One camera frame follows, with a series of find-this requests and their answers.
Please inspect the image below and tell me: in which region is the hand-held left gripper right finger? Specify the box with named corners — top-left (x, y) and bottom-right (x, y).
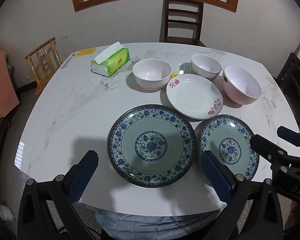
top-left (201, 150), bottom-right (290, 240)

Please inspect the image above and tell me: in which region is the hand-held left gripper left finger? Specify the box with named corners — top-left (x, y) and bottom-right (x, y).
top-left (17, 150), bottom-right (99, 240)

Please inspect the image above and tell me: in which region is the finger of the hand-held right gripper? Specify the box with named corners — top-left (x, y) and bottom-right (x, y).
top-left (249, 134), bottom-right (294, 170)
top-left (277, 126), bottom-right (300, 158)

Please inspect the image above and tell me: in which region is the small blue floral plate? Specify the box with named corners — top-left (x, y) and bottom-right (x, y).
top-left (197, 114), bottom-right (260, 182)

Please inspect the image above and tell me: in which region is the pink bowl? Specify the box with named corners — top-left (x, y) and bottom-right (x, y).
top-left (222, 65), bottom-right (262, 105)

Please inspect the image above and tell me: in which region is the large blue floral plate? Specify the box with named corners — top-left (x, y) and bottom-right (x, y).
top-left (107, 104), bottom-right (197, 188)

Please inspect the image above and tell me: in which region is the white plate with pink flowers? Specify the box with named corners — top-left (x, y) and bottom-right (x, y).
top-left (166, 73), bottom-right (224, 120)

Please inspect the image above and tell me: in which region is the white bowl with grey print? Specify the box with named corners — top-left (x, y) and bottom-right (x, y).
top-left (191, 54), bottom-right (222, 80)

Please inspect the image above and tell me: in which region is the white ribbed bowl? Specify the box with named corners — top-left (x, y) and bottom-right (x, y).
top-left (132, 58), bottom-right (172, 92)

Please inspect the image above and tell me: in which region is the dark wooden furniture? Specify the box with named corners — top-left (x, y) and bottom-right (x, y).
top-left (274, 52), bottom-right (300, 135)

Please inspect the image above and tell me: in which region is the grey label sticker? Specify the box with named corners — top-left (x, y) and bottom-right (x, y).
top-left (61, 53), bottom-right (77, 68)

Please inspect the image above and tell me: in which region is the green tissue pack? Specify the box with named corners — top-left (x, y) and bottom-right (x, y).
top-left (90, 41), bottom-right (130, 77)

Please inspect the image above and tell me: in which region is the pink cloth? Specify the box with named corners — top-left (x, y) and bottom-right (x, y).
top-left (0, 45), bottom-right (20, 128)

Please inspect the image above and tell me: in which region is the rectangular yellow sticker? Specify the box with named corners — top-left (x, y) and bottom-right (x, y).
top-left (76, 48), bottom-right (97, 57)

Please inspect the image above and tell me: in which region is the bamboo chair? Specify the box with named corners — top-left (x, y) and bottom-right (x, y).
top-left (25, 37), bottom-right (63, 96)

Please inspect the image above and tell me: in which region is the dark wooden chair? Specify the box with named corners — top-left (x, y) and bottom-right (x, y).
top-left (159, 0), bottom-right (207, 47)

